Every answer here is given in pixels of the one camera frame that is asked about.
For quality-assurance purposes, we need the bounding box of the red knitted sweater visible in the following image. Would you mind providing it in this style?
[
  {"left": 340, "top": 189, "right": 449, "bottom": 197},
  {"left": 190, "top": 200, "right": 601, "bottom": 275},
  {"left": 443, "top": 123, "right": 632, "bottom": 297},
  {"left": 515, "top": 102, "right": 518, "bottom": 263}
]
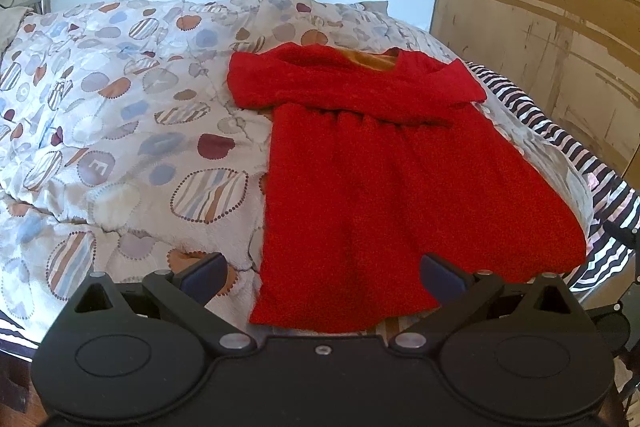
[{"left": 227, "top": 43, "right": 587, "bottom": 334}]

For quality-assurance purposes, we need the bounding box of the striped bed sheet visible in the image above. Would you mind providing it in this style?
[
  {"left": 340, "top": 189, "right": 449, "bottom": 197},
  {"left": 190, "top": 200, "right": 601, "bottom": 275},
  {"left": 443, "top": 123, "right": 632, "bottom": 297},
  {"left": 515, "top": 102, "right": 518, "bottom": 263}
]
[{"left": 0, "top": 58, "right": 640, "bottom": 353}]

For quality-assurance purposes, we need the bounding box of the patterned pillow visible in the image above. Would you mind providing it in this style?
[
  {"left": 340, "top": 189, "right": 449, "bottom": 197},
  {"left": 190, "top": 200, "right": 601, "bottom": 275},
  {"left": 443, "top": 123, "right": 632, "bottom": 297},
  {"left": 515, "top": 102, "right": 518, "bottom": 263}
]
[{"left": 0, "top": 6, "right": 32, "bottom": 54}]

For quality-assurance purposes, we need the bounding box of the patterned circle print duvet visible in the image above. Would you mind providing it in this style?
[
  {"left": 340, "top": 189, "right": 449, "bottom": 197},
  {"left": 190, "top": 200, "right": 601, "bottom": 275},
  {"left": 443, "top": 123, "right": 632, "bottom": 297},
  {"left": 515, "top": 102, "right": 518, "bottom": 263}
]
[{"left": 1, "top": 0, "right": 593, "bottom": 343}]

